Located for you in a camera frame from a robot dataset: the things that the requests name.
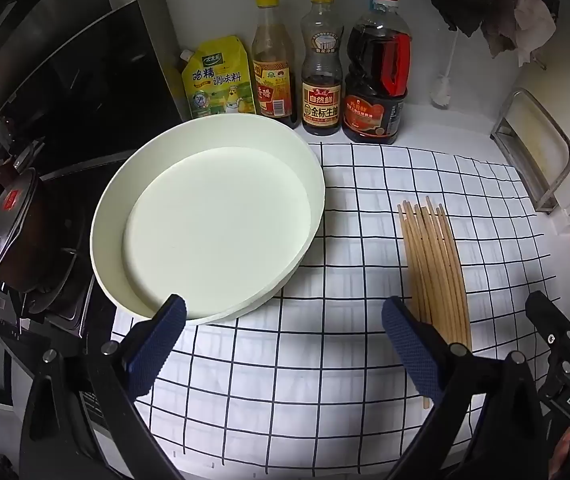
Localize dark pot with glass lid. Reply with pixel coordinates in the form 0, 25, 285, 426
0, 157, 73, 356

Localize vinegar bottle with yellow cap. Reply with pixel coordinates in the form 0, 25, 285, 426
251, 0, 300, 130

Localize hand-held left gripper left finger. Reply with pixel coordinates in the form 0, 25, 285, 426
20, 294, 188, 480

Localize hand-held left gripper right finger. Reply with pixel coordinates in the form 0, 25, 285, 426
381, 296, 550, 480

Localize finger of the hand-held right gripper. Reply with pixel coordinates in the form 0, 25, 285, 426
525, 291, 570, 361

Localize white black-checked cloth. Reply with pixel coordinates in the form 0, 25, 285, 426
110, 141, 553, 468

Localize person's right hand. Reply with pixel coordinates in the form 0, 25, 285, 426
549, 430, 570, 480

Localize pile of wooden chopsticks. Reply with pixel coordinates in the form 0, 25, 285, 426
397, 196, 473, 411

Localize metal cutting board rack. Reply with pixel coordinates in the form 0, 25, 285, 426
490, 87, 570, 216

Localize pink hanging cloth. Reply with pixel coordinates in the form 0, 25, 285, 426
512, 0, 558, 67

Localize white cutting board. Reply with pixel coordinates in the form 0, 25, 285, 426
507, 94, 568, 196

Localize large red-capped soy sauce bottle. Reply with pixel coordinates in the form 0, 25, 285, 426
341, 0, 412, 146

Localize slim soy sauce bottle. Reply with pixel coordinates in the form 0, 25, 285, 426
300, 0, 344, 137

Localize white dish brush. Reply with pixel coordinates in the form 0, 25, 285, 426
430, 30, 453, 108

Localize black range hood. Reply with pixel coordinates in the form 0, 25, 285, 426
0, 0, 181, 161

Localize yellow seasoning pouch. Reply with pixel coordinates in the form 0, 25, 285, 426
179, 35, 257, 121

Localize round white tray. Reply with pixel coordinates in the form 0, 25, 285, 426
90, 113, 326, 326

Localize black gas stove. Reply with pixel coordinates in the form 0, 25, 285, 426
0, 240, 116, 343

